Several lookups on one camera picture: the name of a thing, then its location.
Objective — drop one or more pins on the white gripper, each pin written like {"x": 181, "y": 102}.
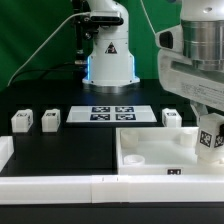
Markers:
{"x": 177, "y": 75}

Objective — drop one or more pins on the white square tabletop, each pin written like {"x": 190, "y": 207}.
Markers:
{"x": 161, "y": 151}

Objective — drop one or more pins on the white U-shaped obstacle fence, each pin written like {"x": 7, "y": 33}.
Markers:
{"x": 111, "y": 189}

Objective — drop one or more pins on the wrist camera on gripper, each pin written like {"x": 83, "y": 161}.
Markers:
{"x": 170, "y": 39}

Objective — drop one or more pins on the white marker base plate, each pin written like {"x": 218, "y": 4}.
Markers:
{"x": 117, "y": 114}

